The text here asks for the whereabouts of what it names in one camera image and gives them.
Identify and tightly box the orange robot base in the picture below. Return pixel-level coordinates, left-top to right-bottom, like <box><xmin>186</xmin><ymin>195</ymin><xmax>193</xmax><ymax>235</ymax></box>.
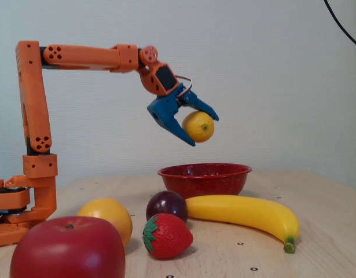
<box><xmin>0</xmin><ymin>178</ymin><xmax>31</xmax><ymax>249</ymax></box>

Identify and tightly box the orange fruit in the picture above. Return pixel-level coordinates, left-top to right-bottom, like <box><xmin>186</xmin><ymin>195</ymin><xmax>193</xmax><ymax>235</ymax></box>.
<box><xmin>77</xmin><ymin>198</ymin><xmax>133</xmax><ymax>248</ymax></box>

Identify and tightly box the black hanging cable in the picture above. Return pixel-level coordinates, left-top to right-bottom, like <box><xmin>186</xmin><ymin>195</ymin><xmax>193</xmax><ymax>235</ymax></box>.
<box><xmin>323</xmin><ymin>0</ymin><xmax>356</xmax><ymax>50</ymax></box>

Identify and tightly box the white red black gripper cable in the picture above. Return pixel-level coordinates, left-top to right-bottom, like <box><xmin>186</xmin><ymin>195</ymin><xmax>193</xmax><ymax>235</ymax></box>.
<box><xmin>175</xmin><ymin>75</ymin><xmax>194</xmax><ymax>97</ymax></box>

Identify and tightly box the red strawberry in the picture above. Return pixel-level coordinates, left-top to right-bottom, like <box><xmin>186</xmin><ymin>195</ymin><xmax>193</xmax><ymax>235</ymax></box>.
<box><xmin>142</xmin><ymin>213</ymin><xmax>194</xmax><ymax>260</ymax></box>

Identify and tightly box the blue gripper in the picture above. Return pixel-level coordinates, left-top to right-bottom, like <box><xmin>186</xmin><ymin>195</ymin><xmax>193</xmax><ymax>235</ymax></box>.
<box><xmin>146</xmin><ymin>83</ymin><xmax>220</xmax><ymax>147</ymax></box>

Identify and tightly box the red apple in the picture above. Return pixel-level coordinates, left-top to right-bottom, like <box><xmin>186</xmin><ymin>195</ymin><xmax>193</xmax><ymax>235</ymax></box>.
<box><xmin>9</xmin><ymin>215</ymin><xmax>126</xmax><ymax>278</ymax></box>

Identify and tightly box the dark purple plum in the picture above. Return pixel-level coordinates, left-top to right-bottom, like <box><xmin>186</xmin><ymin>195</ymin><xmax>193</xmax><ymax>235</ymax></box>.
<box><xmin>145</xmin><ymin>190</ymin><xmax>189</xmax><ymax>224</ymax></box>

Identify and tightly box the red speckled bowl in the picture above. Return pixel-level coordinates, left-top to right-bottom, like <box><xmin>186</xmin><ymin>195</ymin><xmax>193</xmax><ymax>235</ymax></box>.
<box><xmin>157</xmin><ymin>163</ymin><xmax>253</xmax><ymax>200</ymax></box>

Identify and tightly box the yellow lemon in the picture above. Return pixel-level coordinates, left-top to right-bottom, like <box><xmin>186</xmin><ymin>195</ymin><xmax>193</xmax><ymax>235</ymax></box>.
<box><xmin>182</xmin><ymin>111</ymin><xmax>215</xmax><ymax>144</ymax></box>

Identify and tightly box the yellow banana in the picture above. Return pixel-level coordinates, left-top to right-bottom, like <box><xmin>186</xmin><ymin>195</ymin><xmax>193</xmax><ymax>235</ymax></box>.
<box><xmin>185</xmin><ymin>195</ymin><xmax>300</xmax><ymax>254</ymax></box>

